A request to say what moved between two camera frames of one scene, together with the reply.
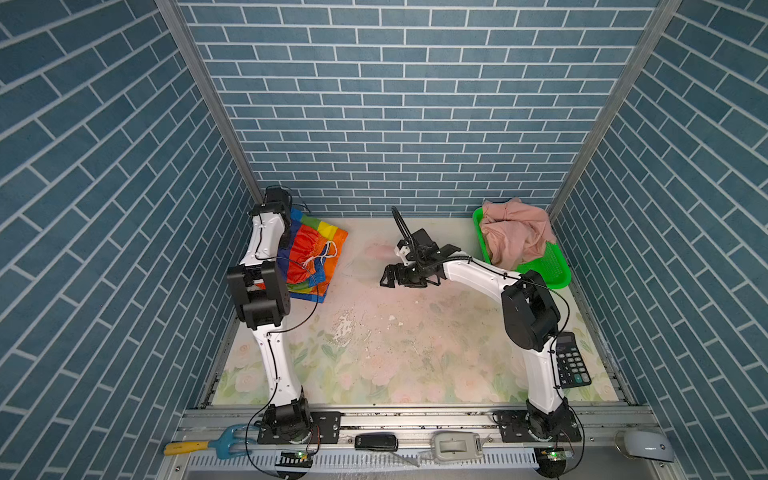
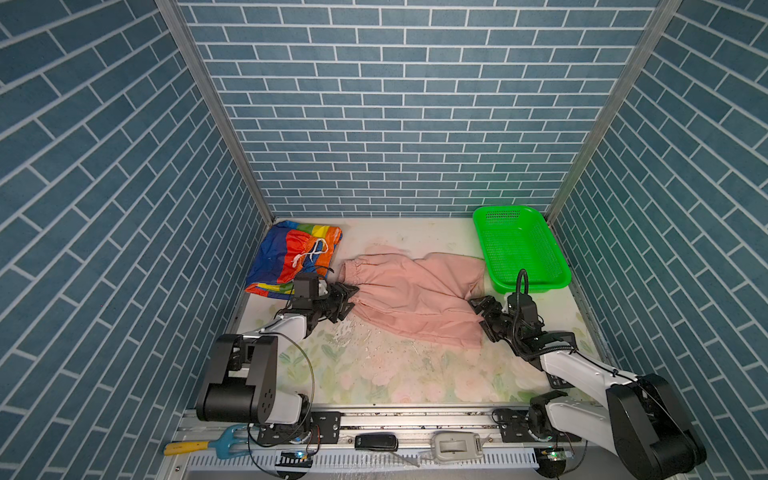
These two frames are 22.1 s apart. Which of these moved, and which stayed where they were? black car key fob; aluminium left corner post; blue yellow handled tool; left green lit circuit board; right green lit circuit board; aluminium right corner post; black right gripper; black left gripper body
Moved: black right gripper; black left gripper body
Stayed: right green lit circuit board; left green lit circuit board; aluminium right corner post; aluminium left corner post; blue yellow handled tool; black car key fob
